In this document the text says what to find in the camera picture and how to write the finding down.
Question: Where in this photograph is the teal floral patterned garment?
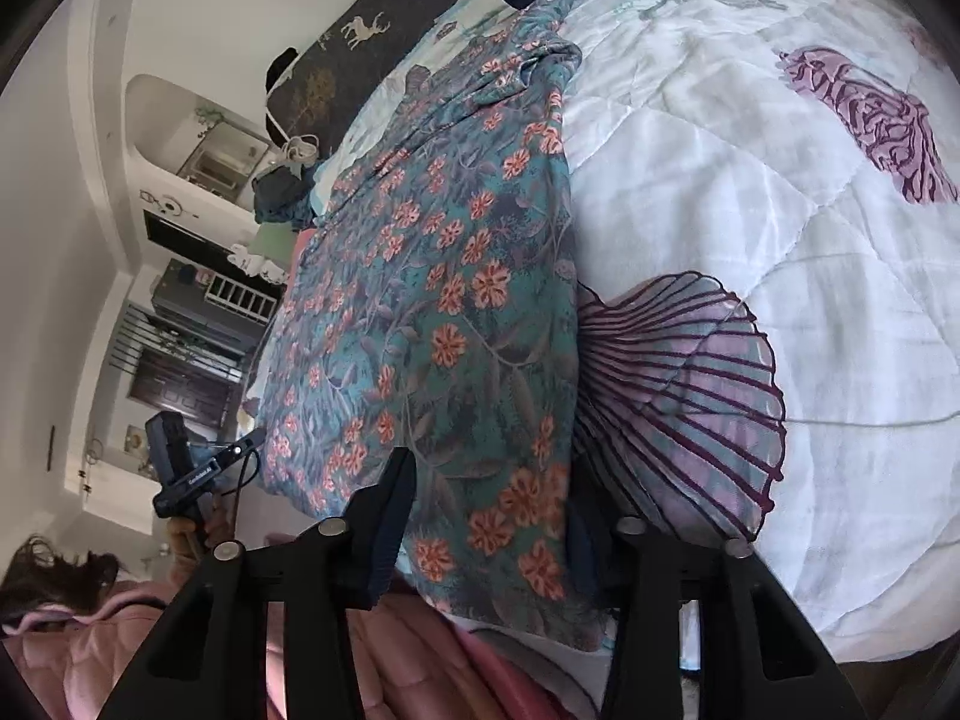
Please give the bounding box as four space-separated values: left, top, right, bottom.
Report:
257 0 604 652

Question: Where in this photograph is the dark blue clothes pile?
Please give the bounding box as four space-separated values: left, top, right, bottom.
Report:
252 164 314 232

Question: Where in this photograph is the person's left hand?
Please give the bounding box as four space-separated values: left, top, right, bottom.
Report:
166 494 235 562

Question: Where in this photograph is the person in pink jacket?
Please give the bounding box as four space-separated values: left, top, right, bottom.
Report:
2 520 574 718

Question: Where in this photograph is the dark deer print headboard cover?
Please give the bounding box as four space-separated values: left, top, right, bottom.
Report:
265 0 457 154

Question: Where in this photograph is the white seashell print quilt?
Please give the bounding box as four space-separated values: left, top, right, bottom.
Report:
302 0 960 691

